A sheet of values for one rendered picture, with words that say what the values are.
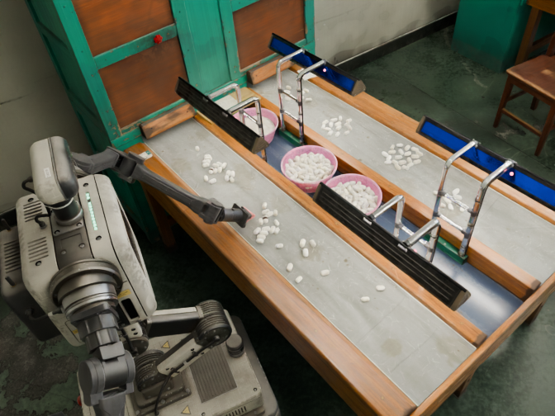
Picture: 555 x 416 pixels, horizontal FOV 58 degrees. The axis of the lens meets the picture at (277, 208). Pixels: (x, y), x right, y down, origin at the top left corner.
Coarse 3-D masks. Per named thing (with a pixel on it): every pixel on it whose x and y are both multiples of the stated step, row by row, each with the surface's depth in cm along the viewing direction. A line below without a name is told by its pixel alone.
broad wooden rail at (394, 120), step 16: (320, 80) 283; (336, 96) 274; (368, 96) 269; (368, 112) 259; (384, 112) 258; (400, 112) 257; (400, 128) 248; (432, 144) 238; (464, 160) 229; (480, 176) 221; (512, 192) 213; (528, 208) 209; (544, 208) 206
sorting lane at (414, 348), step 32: (192, 128) 265; (192, 160) 247; (224, 160) 245; (224, 192) 230; (256, 192) 228; (256, 224) 215; (288, 224) 214; (320, 224) 213; (288, 256) 202; (320, 256) 201; (352, 256) 200; (320, 288) 190; (352, 288) 189; (352, 320) 180; (384, 320) 179; (416, 320) 178; (384, 352) 171; (416, 352) 170; (448, 352) 169; (416, 384) 162
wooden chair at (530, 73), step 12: (552, 48) 331; (528, 60) 334; (540, 60) 333; (552, 60) 332; (516, 72) 326; (528, 72) 326; (540, 72) 325; (552, 72) 324; (516, 84) 327; (528, 84) 317; (540, 84) 315; (552, 84) 315; (504, 96) 340; (516, 96) 348; (540, 96) 314; (552, 96) 306; (504, 108) 347; (552, 108) 310; (516, 120) 340; (552, 120) 314; (540, 132) 327; (540, 144) 330
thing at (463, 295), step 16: (320, 192) 177; (336, 192) 173; (336, 208) 172; (352, 208) 168; (352, 224) 168; (368, 240) 164; (384, 240) 160; (400, 240) 156; (384, 256) 160; (400, 256) 156; (416, 256) 152; (416, 272) 152; (432, 272) 149; (432, 288) 149; (448, 288) 145; (464, 288) 143; (448, 304) 146
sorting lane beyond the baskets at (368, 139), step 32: (320, 96) 276; (320, 128) 257; (352, 128) 255; (384, 128) 253; (384, 160) 237; (416, 192) 221; (448, 192) 219; (480, 224) 206; (512, 224) 205; (544, 224) 203; (512, 256) 194; (544, 256) 193
